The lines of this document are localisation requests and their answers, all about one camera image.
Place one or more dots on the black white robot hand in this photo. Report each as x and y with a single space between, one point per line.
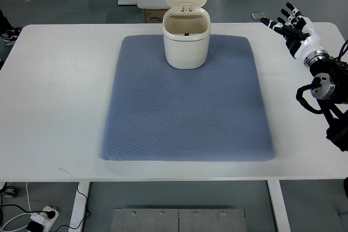
301 36

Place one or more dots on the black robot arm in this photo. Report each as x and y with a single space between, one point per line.
327 89

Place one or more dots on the white trash can open lid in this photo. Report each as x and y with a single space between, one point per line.
186 33

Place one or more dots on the grey floor outlet cover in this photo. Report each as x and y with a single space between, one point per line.
257 16

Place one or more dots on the cardboard box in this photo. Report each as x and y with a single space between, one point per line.
154 15

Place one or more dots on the right white table leg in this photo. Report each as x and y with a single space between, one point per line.
278 205

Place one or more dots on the white table leg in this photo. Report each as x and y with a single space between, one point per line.
278 205
79 208

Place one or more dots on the blue textured mat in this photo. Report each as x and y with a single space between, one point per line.
212 113

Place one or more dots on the metal floor plate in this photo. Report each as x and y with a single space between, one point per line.
179 220

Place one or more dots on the person leg black trousers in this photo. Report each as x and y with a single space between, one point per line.
4 24

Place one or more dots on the left white table leg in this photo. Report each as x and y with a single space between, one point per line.
79 208

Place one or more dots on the white power strip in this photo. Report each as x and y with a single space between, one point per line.
46 217

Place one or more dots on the caster wheel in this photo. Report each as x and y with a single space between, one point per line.
7 190

